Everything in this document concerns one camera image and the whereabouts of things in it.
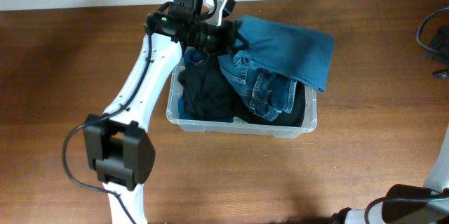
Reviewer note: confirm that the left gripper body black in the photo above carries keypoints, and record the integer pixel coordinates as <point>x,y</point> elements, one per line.
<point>210,37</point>

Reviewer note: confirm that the navy blue garment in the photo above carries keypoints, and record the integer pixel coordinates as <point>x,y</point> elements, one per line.
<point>191,57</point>

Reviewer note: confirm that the dark blue jeans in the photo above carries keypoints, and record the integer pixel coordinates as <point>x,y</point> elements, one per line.
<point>279,56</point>

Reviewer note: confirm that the black garment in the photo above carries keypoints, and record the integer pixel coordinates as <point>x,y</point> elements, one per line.
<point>207,94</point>

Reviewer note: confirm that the black shirt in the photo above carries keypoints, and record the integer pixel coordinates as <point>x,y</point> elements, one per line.
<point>294,118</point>

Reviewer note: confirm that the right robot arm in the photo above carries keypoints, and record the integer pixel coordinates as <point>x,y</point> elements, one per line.
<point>406,203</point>

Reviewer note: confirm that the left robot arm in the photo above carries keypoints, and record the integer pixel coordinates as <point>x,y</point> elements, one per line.
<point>117,145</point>

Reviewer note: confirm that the clear plastic storage bin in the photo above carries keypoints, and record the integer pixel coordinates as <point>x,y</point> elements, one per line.
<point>309,124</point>

